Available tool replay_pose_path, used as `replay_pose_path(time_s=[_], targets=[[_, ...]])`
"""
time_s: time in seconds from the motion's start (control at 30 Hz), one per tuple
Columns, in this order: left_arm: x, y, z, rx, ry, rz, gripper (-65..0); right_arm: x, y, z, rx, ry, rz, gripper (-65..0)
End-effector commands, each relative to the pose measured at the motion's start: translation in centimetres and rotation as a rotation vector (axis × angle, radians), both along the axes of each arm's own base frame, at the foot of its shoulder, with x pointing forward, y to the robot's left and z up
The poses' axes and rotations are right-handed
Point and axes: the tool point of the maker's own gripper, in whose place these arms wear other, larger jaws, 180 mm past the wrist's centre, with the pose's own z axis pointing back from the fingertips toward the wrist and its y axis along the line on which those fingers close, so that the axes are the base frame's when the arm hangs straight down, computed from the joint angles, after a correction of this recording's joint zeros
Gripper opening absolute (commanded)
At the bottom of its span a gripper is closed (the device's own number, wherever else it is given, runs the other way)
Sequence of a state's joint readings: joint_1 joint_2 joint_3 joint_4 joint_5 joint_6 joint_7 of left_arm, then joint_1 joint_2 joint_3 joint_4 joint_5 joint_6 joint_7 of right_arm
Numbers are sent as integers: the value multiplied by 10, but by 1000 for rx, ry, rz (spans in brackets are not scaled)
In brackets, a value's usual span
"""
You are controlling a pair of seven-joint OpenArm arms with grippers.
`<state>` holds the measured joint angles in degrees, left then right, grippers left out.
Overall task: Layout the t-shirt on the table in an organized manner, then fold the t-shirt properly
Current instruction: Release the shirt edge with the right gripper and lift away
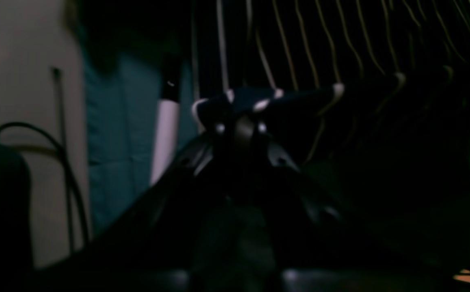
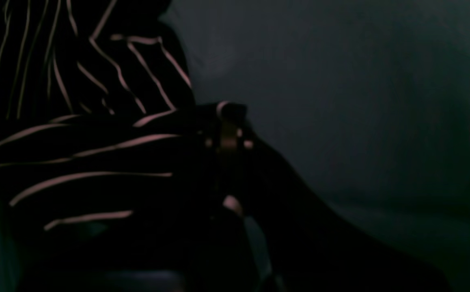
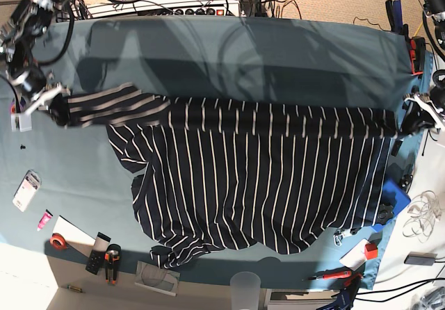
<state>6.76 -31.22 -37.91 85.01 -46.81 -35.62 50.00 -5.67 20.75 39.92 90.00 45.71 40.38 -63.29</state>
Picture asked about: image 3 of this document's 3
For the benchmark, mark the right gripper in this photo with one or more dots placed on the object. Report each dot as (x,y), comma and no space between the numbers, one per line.
(31,84)

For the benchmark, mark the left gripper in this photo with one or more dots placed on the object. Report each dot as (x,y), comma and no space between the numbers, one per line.
(426,110)

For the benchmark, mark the navy white striped t-shirt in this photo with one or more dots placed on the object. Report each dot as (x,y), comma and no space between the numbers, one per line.
(217,174)

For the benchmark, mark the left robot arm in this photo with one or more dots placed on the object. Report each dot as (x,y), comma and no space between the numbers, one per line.
(433,23)

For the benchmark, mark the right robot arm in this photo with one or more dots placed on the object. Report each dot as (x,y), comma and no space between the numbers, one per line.
(29,21)

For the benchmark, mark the purple tape roll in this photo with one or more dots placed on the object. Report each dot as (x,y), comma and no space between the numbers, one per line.
(21,105)

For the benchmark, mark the orange black clamp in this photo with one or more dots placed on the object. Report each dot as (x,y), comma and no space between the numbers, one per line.
(417,51)

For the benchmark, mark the white black marker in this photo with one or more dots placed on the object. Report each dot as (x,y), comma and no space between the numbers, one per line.
(396,147)

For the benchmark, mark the plastic blister pack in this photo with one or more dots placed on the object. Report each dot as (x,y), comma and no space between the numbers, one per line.
(26,190)

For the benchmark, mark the blue box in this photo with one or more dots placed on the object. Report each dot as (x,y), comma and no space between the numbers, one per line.
(394,195)

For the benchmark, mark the teal table cloth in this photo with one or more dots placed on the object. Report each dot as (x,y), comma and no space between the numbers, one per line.
(287,61)

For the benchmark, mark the black star knob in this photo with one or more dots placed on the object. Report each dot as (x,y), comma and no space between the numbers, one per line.
(385,214)

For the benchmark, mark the pink tube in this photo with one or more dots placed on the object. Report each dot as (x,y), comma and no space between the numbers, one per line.
(47,216)

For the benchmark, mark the white paper sheet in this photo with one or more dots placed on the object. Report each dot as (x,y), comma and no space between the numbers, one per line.
(71,233)

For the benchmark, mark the orange tape roll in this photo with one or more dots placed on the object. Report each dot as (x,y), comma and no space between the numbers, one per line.
(58,242)

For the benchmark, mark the grey adapter box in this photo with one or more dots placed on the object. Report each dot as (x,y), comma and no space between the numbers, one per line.
(417,259)

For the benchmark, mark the red cube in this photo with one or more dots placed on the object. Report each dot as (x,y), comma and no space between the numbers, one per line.
(370,251)

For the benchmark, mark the metal carabiner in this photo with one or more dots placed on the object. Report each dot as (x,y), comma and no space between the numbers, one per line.
(341,234)

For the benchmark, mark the white card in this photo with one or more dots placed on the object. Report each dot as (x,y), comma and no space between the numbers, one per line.
(356,257)

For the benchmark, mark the orange black pliers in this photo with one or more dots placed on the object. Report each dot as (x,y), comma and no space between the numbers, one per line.
(112,263)

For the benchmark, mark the black remote control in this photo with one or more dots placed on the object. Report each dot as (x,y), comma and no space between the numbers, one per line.
(97,254)

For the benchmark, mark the power strip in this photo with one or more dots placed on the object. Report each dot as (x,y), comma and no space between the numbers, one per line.
(210,11)

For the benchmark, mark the red screwdriver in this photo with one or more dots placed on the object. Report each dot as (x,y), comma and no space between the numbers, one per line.
(333,275)

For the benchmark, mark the blue clamp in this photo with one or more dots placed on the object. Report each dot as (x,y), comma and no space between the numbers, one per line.
(344,299)

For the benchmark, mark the frosted plastic cup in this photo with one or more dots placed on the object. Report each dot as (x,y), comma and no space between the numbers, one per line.
(245,290)

